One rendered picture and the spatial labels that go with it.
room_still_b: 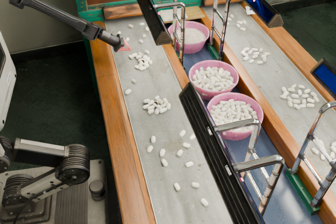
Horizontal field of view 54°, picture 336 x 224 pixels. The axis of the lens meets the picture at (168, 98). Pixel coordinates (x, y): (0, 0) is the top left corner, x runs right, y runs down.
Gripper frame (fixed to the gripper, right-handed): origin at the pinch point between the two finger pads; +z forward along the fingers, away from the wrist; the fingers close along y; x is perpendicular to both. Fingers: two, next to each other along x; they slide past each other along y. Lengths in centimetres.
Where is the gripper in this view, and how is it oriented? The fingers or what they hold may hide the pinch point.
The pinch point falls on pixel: (129, 49)
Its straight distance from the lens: 188.5
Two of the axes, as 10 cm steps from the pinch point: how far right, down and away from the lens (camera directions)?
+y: -2.6, -6.6, 7.0
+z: 7.3, 3.4, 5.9
